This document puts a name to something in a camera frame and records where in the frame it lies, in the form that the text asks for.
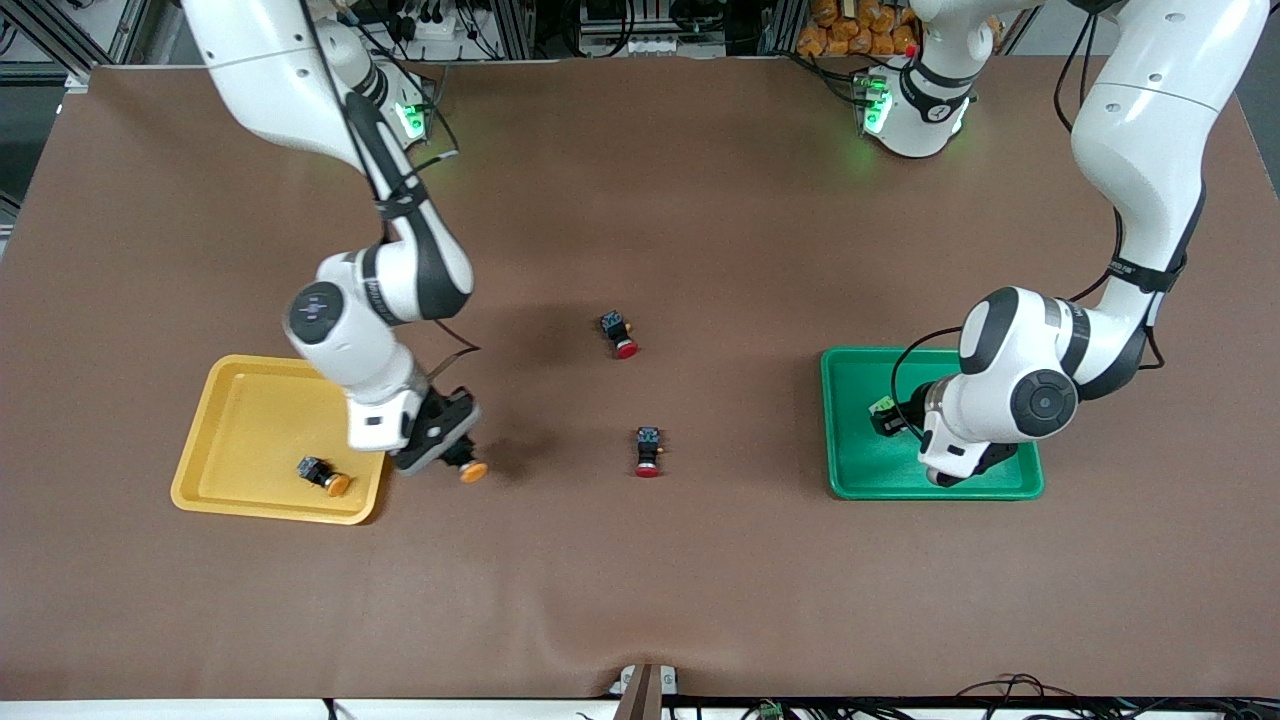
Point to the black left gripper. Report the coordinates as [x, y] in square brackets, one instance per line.
[911, 413]

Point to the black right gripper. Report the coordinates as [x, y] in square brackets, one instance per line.
[459, 453]

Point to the green illuminated push button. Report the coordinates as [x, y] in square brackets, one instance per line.
[882, 407]

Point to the yellow mushroom push button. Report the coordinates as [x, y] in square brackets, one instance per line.
[474, 473]
[312, 468]

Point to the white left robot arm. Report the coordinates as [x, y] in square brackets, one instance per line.
[1140, 130]

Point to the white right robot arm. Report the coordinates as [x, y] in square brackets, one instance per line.
[270, 70]

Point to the green plastic tray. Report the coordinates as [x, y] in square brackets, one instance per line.
[860, 470]

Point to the yellow plastic tray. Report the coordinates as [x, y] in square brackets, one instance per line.
[240, 430]

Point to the red mushroom push button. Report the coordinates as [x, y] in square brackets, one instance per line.
[649, 445]
[615, 328]

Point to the brown table mat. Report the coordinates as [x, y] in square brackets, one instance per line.
[600, 580]

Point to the orange packets pile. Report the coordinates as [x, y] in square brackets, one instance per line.
[850, 25]

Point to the white power strip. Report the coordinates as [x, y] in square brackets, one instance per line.
[440, 30]

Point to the table edge clamp bracket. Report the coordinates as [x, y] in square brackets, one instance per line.
[647, 690]

